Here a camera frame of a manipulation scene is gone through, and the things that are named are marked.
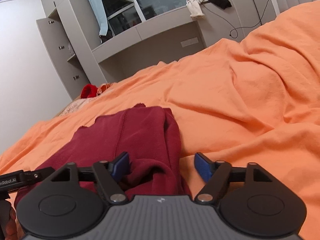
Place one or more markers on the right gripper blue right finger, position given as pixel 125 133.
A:
pixel 208 169

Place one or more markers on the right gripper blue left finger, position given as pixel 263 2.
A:
pixel 112 170

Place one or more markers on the dark red long-sleeve garment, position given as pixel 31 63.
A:
pixel 151 137

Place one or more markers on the person's left hand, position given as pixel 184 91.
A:
pixel 8 221

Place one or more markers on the floral patterned pillow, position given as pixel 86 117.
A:
pixel 75 106

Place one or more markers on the small bright red cloth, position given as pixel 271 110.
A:
pixel 89 91

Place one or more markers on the orange bed sheet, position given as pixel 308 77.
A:
pixel 255 100

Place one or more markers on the grey built-in desk cabinet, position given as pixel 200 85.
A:
pixel 140 33

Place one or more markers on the white cloth on desk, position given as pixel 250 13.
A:
pixel 194 7

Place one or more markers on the black cloth on desk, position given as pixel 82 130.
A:
pixel 222 4

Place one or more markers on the light blue curtain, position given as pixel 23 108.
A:
pixel 100 14

